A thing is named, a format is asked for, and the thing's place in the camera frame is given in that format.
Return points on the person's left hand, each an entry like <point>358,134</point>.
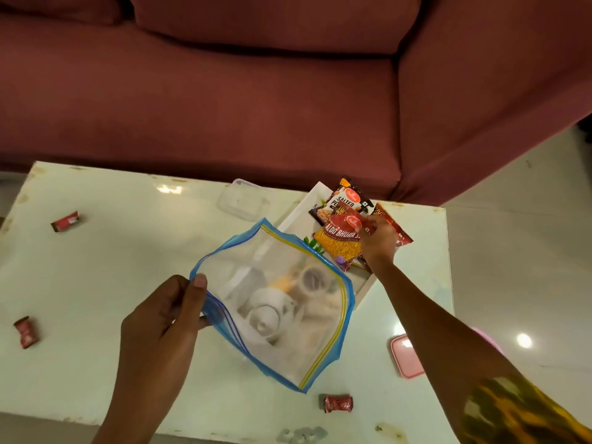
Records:
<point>155,337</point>

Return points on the person's right hand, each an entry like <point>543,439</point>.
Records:
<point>380,247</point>

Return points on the person's left thumb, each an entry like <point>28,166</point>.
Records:
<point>196,300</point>

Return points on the person's right fingers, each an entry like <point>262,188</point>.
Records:
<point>375,225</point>

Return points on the red and yellow snack packet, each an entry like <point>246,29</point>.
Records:
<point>340,235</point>

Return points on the clear blue-edged zip bag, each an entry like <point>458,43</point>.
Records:
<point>277,300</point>

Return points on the person's right forearm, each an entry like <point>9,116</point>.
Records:
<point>430,332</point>

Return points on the person's left forearm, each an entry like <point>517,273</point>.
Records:
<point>134,418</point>

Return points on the dark red snack packet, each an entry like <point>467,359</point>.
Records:
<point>395,226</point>

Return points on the black peanut snack packet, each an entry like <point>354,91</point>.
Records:
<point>344,196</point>

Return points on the white teapot print tray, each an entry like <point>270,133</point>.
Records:
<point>296,217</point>

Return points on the clear plastic container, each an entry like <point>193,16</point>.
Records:
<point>243,198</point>

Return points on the pink container lid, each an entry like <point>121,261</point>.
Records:
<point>406,358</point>

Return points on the red candy wrapper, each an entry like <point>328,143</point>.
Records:
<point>26,332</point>
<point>65,221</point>
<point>338,404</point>

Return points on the maroon fabric sofa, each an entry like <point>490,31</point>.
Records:
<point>231,110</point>

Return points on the large maroon back cushion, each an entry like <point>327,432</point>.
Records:
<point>277,23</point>

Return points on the yellow patterned sleeve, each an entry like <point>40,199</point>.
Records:
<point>518,411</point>

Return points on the small maroon back cushion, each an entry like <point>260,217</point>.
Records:
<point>60,6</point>

